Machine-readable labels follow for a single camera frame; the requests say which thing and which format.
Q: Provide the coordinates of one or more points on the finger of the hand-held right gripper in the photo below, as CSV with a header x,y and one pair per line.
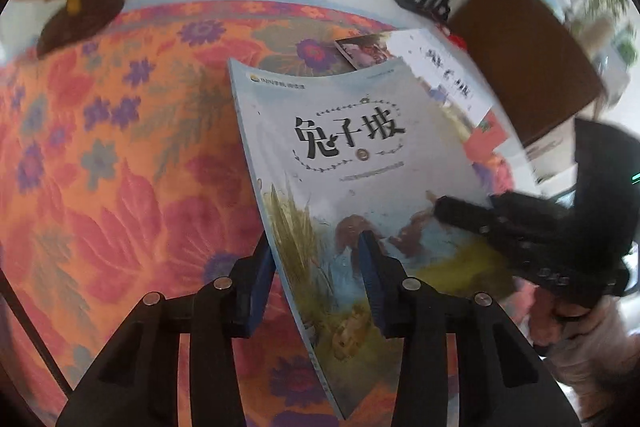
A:
x,y
462,213

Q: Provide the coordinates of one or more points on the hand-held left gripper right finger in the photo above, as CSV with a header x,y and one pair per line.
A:
x,y
372,287

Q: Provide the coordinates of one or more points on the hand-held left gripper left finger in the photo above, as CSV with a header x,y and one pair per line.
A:
x,y
260,287

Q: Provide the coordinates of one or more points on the coral red book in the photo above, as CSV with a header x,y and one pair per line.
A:
x,y
492,139

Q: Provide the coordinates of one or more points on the pale book reeds cover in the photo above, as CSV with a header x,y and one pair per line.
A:
x,y
350,167

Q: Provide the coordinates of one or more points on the white book black lettering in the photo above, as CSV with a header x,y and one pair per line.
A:
x,y
440,77

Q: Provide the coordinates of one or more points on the maroon picture book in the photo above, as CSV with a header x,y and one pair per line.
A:
x,y
365,52

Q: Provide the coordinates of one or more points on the person's right forearm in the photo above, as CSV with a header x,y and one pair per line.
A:
x,y
600,357

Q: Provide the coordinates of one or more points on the person's right hand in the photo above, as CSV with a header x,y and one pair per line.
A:
x,y
537,307

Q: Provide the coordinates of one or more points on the brown wooden chair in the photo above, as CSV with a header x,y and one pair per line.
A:
x,y
525,57

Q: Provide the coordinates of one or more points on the floral orange mat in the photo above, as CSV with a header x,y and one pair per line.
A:
x,y
125,182

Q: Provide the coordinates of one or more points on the red tassel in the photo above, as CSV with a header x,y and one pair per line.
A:
x,y
457,42

